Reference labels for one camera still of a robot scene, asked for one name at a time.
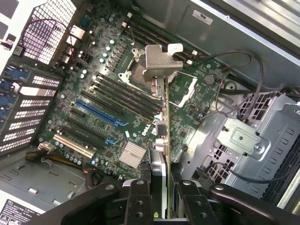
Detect silver finned chipset heatsink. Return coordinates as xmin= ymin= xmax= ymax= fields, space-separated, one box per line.
xmin=118 ymin=140 xmax=148 ymax=169

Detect green Dell motherboard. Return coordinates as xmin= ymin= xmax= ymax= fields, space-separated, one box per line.
xmin=37 ymin=7 xmax=231 ymax=186

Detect black looped wire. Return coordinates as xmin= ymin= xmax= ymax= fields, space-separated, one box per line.
xmin=201 ymin=50 xmax=266 ymax=95

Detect silver power supply with label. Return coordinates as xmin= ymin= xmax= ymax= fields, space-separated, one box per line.
xmin=0 ymin=152 xmax=88 ymax=225

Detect coin cell battery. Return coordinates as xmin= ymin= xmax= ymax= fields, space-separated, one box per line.
xmin=203 ymin=74 xmax=216 ymax=85

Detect open metal socket cover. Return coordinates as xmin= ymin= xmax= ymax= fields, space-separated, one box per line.
xmin=168 ymin=69 xmax=203 ymax=109

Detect blue expansion slot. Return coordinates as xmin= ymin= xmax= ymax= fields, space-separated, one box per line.
xmin=74 ymin=100 xmax=130 ymax=127

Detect white expansion slot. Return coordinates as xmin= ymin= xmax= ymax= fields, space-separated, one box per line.
xmin=52 ymin=133 xmax=96 ymax=158

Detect open black PC case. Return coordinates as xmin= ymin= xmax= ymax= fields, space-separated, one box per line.
xmin=0 ymin=0 xmax=300 ymax=225

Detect perforated silver disk bay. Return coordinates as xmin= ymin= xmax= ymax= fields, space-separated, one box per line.
xmin=187 ymin=90 xmax=300 ymax=203

